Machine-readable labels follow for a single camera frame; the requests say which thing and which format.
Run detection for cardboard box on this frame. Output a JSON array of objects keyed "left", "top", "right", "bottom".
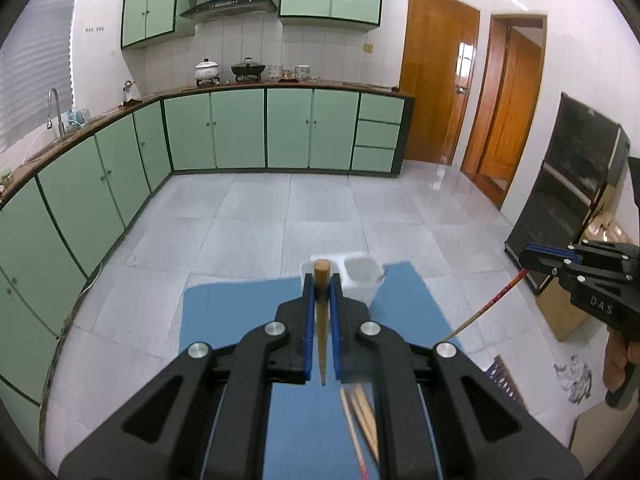
[{"left": 537, "top": 210, "right": 636, "bottom": 343}]

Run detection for blue mat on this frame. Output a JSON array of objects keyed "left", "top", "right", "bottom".
[{"left": 178, "top": 261, "right": 466, "bottom": 480}]

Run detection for white two-compartment utensil holder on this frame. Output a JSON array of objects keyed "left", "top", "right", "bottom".
[{"left": 299, "top": 254, "right": 386, "bottom": 311}]

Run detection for red patterned chopstick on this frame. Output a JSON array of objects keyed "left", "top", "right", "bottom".
[
  {"left": 340, "top": 389, "right": 371, "bottom": 480},
  {"left": 441, "top": 269, "right": 529, "bottom": 345}
]

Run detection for tan wooden board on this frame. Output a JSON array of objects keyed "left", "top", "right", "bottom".
[{"left": 569, "top": 399, "right": 637, "bottom": 462}]

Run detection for light wooden chopstick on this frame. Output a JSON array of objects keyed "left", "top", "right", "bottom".
[
  {"left": 314, "top": 258, "right": 332, "bottom": 387},
  {"left": 349, "top": 389, "right": 381, "bottom": 463},
  {"left": 356, "top": 385, "right": 380, "bottom": 441}
]

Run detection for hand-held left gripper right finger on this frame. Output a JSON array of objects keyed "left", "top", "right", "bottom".
[{"left": 328, "top": 273, "right": 586, "bottom": 480}]

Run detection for steel kitchen faucet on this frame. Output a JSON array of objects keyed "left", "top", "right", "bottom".
[{"left": 47, "top": 87, "right": 67, "bottom": 138}]

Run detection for grey window blinds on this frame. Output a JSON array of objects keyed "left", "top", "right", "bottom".
[{"left": 0, "top": 0, "right": 81, "bottom": 151}]

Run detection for black wok with lid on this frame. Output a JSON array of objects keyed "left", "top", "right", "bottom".
[{"left": 230, "top": 57, "right": 263, "bottom": 82}]

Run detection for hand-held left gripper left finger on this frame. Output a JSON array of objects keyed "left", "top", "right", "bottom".
[{"left": 59, "top": 273, "right": 318, "bottom": 480}]

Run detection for black glass-door cabinet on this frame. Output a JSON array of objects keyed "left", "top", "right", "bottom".
[{"left": 505, "top": 91, "right": 632, "bottom": 295}]

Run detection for brown wooden door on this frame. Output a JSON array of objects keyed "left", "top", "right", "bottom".
[
  {"left": 397, "top": 0, "right": 481, "bottom": 166},
  {"left": 460, "top": 12, "right": 548, "bottom": 208}
]

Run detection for person's right hand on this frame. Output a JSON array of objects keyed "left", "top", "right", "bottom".
[{"left": 602, "top": 334, "right": 640, "bottom": 393}]

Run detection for crumpled black white bag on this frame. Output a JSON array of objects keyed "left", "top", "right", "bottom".
[{"left": 552, "top": 355, "right": 596, "bottom": 406}]

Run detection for purple dotted cushion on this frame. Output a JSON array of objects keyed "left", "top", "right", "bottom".
[{"left": 484, "top": 355, "right": 528, "bottom": 413}]

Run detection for green base kitchen cabinets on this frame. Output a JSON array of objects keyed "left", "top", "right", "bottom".
[{"left": 0, "top": 85, "right": 416, "bottom": 461}]

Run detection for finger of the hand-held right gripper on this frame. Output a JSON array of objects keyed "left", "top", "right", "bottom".
[
  {"left": 518, "top": 252, "right": 640, "bottom": 286},
  {"left": 525, "top": 240, "right": 640, "bottom": 265}
]

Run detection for white cooking pot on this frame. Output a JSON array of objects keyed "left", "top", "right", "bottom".
[{"left": 195, "top": 58, "right": 221, "bottom": 86}]

